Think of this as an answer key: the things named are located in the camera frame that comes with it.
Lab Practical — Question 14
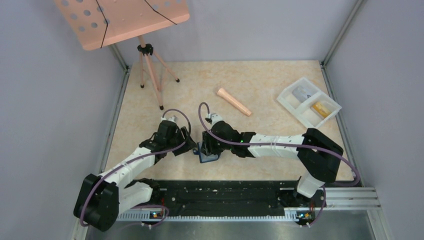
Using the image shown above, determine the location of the white plastic divided tray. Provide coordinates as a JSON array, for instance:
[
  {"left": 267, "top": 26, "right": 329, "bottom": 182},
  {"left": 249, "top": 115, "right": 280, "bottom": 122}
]
[{"left": 276, "top": 77, "right": 342, "bottom": 129}]

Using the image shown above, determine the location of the pink music stand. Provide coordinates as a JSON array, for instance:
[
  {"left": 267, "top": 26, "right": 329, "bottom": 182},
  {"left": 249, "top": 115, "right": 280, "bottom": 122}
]
[{"left": 55, "top": 0, "right": 190, "bottom": 110}]

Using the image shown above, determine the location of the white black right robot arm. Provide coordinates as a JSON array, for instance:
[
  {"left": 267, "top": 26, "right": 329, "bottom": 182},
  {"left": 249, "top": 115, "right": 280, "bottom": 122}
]
[{"left": 200, "top": 120, "right": 343, "bottom": 206}]

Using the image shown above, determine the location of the silver card in tray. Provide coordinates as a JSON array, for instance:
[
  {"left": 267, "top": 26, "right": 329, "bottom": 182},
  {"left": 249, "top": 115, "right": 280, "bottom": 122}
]
[{"left": 291, "top": 85, "right": 316, "bottom": 103}]

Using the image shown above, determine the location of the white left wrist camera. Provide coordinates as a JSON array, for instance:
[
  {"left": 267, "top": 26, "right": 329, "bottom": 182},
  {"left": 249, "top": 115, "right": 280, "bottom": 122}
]
[{"left": 161, "top": 115, "right": 178, "bottom": 124}]

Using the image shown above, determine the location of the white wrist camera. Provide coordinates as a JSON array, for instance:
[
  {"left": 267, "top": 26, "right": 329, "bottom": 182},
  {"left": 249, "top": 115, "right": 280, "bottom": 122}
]
[
  {"left": 205, "top": 113, "right": 223, "bottom": 126},
  {"left": 161, "top": 115, "right": 178, "bottom": 124}
]

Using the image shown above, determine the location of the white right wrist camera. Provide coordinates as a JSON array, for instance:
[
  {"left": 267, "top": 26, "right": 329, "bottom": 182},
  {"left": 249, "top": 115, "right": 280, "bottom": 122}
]
[{"left": 205, "top": 113, "right": 223, "bottom": 126}]

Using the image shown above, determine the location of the gold credit card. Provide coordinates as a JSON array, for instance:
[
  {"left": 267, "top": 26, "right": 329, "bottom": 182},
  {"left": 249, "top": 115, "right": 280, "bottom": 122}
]
[{"left": 311, "top": 101, "right": 333, "bottom": 119}]

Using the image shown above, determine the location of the pink tapered stick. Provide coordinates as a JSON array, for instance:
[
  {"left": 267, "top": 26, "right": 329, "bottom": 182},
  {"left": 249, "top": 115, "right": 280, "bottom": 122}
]
[{"left": 216, "top": 87, "right": 252, "bottom": 117}]

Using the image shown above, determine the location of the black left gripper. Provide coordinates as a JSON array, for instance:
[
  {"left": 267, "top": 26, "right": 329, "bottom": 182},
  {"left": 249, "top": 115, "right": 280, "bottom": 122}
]
[{"left": 166, "top": 126, "right": 198, "bottom": 156}]

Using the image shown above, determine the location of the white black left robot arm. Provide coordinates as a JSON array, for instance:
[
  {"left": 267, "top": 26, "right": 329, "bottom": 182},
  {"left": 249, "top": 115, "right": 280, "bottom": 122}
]
[{"left": 73, "top": 118, "right": 196, "bottom": 232}]

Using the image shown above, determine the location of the blue card holder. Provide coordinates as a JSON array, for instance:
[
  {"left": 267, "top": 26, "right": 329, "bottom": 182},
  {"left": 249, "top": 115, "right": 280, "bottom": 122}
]
[{"left": 192, "top": 142, "right": 221, "bottom": 164}]

